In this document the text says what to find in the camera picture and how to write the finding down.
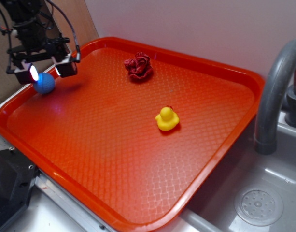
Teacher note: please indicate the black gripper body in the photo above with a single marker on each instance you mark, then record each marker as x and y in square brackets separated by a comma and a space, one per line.
[30, 52]

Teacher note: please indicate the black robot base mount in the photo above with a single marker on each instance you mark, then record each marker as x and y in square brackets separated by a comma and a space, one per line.
[17, 178]

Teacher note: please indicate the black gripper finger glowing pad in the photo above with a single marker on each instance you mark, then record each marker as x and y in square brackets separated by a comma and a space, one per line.
[27, 75]
[66, 67]

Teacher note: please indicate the grey toy sink basin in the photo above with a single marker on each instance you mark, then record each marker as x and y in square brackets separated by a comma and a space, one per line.
[212, 207]

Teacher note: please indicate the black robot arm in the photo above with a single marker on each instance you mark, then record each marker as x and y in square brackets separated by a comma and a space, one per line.
[26, 22]

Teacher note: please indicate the crumpled red paper ball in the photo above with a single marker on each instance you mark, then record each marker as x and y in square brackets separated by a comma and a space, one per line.
[139, 68]

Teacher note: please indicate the yellow rubber duck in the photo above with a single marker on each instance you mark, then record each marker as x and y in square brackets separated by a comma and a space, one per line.
[167, 119]

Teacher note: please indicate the grey toy faucet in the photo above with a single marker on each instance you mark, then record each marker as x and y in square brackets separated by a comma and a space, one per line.
[279, 90]

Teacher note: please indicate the round sink drain strainer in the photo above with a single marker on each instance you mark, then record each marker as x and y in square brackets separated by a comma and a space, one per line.
[258, 205]

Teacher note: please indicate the blue foam ball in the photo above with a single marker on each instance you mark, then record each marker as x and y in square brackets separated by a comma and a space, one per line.
[45, 83]

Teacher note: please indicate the red plastic tray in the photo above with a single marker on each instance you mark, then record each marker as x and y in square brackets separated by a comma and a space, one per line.
[96, 135]

